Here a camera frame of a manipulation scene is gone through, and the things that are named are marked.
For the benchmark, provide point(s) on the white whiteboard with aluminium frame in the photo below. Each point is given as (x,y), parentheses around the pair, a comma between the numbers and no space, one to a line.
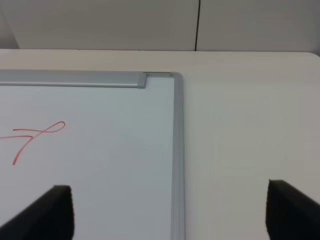
(115,137)

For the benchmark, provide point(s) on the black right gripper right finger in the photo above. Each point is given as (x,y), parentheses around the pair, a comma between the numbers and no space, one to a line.
(290,214)

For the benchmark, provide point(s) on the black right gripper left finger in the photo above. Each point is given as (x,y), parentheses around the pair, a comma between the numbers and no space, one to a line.
(50,217)

